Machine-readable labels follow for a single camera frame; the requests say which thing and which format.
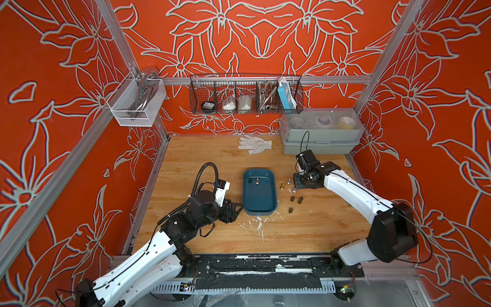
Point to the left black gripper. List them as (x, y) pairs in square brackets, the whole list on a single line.
[(229, 215)]

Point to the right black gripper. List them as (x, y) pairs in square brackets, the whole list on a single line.
[(296, 184)]

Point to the teal plastic storage box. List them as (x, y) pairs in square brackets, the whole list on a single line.
[(259, 200)]

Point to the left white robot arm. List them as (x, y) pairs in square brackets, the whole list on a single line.
[(164, 257)]

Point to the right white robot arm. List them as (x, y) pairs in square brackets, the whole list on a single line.
[(392, 232)]

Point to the grey lidded storage container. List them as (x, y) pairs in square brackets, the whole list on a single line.
[(323, 131)]

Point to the blue white box in basket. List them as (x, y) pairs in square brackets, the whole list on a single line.
[(287, 99)]

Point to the white knit glove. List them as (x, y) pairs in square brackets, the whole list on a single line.
[(254, 145)]

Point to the metal tongs in basket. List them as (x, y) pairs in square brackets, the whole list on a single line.
[(266, 94)]

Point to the white bag in basket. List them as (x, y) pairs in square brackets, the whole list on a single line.
[(229, 104), (245, 103)]

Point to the black item in basket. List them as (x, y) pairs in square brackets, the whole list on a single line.
[(208, 107)]

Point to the metal tool in clear bin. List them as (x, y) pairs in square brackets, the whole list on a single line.
[(146, 91)]

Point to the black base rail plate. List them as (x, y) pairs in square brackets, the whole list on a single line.
[(271, 272)]

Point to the black wire wall basket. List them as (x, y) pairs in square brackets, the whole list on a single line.
[(216, 88)]

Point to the clear plastic wall bin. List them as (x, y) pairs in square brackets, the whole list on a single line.
[(125, 96)]

